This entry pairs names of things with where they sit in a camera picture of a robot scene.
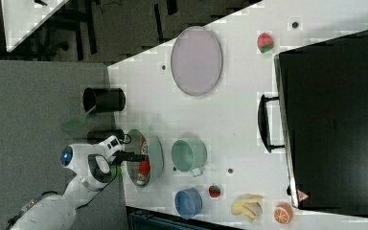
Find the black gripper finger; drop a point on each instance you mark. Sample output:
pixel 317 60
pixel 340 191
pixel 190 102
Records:
pixel 141 157

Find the large black cup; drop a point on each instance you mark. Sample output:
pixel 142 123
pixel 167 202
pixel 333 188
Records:
pixel 104 99

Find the green toy pear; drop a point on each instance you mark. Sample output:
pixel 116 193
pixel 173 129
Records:
pixel 116 170

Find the orange slice toy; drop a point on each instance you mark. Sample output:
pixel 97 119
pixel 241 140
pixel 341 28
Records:
pixel 283 213

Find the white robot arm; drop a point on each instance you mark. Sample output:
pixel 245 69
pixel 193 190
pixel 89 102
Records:
pixel 94 166

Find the yellow toy banana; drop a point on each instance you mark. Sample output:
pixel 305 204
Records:
pixel 247 205

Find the black toaster oven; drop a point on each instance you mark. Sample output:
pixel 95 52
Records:
pixel 323 99

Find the white side table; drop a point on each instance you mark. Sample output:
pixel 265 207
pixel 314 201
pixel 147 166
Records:
pixel 22 17

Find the red ketchup bottle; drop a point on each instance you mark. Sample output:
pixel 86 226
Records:
pixel 144 166

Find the green oval strainer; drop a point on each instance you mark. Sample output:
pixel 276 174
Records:
pixel 156 159

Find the blue cup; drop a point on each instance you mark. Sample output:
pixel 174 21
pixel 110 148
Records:
pixel 188 203

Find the small black cup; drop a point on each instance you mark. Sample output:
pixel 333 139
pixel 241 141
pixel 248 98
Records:
pixel 97 136

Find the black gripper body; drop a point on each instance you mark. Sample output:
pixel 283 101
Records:
pixel 120 156

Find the grey round plate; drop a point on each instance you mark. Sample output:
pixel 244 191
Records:
pixel 196 61

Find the green mug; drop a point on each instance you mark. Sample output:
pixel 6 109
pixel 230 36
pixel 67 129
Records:
pixel 189 156

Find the small red strawberry toy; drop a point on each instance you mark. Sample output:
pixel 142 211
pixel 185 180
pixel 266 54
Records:
pixel 214 191

